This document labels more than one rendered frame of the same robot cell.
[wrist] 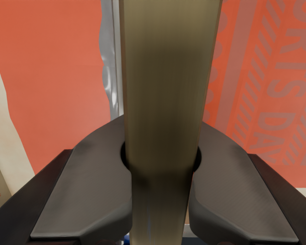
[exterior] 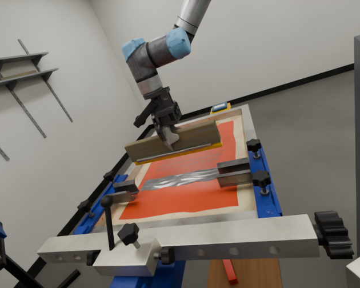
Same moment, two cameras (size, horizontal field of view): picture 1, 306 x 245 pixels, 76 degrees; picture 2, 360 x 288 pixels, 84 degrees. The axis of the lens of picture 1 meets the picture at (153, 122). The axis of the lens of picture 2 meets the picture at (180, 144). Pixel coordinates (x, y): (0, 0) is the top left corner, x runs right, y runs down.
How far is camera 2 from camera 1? 72 cm
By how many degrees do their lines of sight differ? 79
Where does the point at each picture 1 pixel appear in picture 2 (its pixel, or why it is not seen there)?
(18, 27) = (164, 205)
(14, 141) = (207, 212)
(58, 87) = (184, 196)
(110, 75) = (183, 182)
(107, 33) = (171, 184)
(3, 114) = (192, 214)
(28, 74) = (178, 204)
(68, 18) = (166, 193)
